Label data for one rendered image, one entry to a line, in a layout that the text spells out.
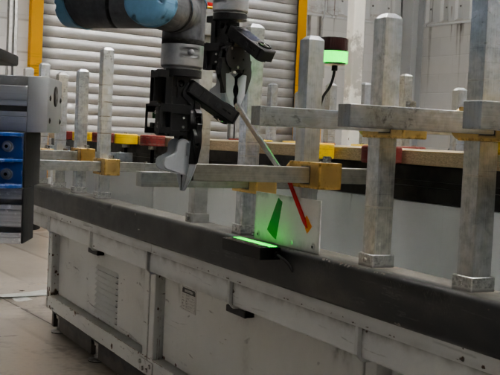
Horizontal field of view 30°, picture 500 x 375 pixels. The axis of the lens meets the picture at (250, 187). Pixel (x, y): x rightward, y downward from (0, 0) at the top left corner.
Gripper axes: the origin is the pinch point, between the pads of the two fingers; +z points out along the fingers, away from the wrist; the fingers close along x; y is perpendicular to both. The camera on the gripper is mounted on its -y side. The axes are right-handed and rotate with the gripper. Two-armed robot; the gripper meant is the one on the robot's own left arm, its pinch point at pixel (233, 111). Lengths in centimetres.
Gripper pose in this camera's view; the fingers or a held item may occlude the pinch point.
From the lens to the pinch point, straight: 193.8
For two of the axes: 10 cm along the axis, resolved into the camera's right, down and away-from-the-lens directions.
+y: -7.3, -0.7, 6.8
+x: -6.8, 0.1, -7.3
